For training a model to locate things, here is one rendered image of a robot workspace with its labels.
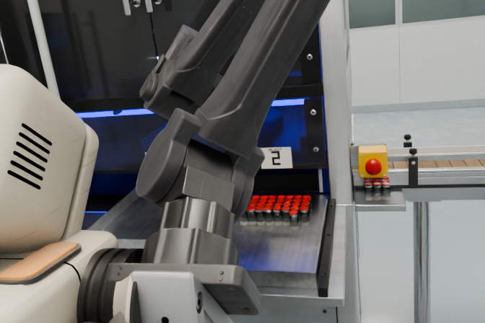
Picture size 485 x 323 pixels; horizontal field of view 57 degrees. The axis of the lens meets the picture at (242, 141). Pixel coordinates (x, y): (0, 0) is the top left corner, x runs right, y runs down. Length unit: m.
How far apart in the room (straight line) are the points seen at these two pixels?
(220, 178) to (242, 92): 0.09
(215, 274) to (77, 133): 0.20
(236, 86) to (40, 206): 0.21
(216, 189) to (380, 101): 5.47
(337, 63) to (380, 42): 4.63
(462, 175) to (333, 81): 0.45
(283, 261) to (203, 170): 0.58
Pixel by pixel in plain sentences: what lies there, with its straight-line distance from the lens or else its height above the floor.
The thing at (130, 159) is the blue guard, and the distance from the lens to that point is 1.35.
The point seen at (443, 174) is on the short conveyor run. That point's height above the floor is 0.92.
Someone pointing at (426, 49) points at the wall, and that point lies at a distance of 5.81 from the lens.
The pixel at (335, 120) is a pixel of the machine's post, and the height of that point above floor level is 1.12.
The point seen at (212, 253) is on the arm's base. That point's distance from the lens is 0.39.
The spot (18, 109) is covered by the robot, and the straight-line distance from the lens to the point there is 0.41.
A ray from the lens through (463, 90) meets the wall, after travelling 5.97.
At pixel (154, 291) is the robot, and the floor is 1.21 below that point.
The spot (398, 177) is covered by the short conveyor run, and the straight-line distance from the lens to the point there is 1.32.
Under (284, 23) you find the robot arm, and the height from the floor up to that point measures 1.39.
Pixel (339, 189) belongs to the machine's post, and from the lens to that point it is 1.22.
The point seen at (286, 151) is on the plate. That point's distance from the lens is 1.19.
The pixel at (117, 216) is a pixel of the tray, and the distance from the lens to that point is 1.35.
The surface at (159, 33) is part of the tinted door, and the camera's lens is 1.23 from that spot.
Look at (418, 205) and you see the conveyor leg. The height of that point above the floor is 0.81.
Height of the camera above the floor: 1.41
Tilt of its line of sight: 16 degrees down
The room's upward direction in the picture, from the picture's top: 7 degrees counter-clockwise
